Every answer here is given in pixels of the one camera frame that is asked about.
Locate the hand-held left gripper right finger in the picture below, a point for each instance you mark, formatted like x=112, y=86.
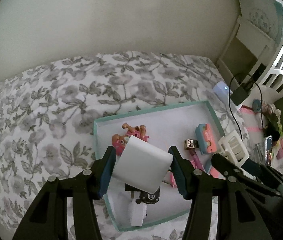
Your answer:
x=180, y=180

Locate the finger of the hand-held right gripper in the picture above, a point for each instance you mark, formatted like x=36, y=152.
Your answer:
x=254, y=168
x=221, y=161

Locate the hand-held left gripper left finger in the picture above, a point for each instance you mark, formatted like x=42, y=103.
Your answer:
x=105, y=180

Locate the pink smart watch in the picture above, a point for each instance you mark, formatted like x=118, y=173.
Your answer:
x=172, y=180

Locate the pastel toy knife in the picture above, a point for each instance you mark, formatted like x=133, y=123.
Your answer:
x=212, y=172

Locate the white toy chair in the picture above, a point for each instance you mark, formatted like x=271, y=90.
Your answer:
x=234, y=145

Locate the maroon tube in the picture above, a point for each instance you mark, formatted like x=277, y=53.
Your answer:
x=196, y=160

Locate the orange eraser block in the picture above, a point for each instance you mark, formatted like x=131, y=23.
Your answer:
x=206, y=137

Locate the gold patterned box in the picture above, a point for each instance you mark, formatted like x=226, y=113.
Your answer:
x=191, y=144

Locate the black toy car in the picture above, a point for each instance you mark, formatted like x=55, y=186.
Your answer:
x=149, y=196

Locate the white square case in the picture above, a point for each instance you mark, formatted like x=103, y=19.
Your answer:
x=144, y=162

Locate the pink pup toy figure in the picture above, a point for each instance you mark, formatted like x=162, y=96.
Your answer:
x=121, y=141

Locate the teal shallow cardboard tray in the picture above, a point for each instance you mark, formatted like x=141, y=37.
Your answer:
x=176, y=120

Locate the clear pencil case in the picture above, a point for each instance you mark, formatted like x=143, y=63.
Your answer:
x=259, y=152

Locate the smartphone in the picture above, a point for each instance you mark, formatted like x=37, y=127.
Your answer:
x=269, y=150

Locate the black round item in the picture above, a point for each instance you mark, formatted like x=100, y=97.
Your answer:
x=273, y=132

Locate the pink fringed cloth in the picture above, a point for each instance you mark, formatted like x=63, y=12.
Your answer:
x=250, y=116

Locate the multicolour beaded item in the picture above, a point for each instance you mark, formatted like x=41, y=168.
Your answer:
x=268, y=107

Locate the teal round item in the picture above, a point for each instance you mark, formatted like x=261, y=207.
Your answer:
x=257, y=105

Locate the black power adapter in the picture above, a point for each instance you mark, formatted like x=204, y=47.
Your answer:
x=240, y=95

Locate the white power strip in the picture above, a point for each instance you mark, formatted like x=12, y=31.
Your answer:
x=220, y=90

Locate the grey floral blanket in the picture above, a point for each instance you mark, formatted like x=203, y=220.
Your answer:
x=56, y=105

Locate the white lattice headboard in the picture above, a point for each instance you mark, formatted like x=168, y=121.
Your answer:
x=281, y=67

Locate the white wooden shelf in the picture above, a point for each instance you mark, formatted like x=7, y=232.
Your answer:
x=251, y=30

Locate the white printed box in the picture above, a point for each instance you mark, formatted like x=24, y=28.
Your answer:
x=261, y=12

